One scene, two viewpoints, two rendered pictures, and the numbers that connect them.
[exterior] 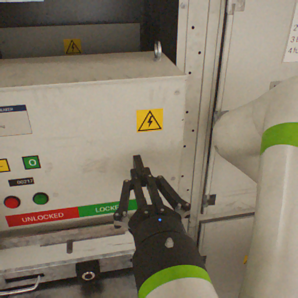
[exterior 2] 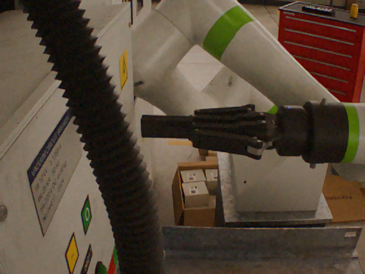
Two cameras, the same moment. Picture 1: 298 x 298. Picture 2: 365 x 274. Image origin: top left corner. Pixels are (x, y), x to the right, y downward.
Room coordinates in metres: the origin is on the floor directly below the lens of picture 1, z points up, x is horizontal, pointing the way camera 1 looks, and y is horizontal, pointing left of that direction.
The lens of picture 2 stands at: (0.32, 0.53, 1.51)
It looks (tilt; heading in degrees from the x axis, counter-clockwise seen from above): 29 degrees down; 285
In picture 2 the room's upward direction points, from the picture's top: straight up
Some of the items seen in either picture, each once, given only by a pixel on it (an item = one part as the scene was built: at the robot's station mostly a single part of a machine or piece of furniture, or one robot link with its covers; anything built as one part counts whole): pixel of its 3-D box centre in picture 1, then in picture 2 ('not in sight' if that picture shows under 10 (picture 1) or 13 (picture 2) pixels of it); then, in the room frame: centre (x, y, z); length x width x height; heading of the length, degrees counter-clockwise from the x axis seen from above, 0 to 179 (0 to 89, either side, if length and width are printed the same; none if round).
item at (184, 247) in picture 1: (168, 270); (320, 134); (0.25, -0.02, 1.23); 0.09 x 0.06 x 0.12; 101
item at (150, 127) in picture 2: (137, 170); (165, 128); (0.47, 0.03, 1.23); 0.07 x 0.01 x 0.03; 11
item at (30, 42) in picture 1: (73, 49); not in sight; (1.29, 0.33, 1.28); 0.58 x 0.02 x 0.19; 102
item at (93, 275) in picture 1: (88, 272); not in sight; (0.48, 0.16, 0.90); 0.06 x 0.03 x 0.05; 102
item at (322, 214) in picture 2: not in sight; (268, 180); (0.32, -0.60, 0.74); 0.43 x 0.33 x 0.02; 104
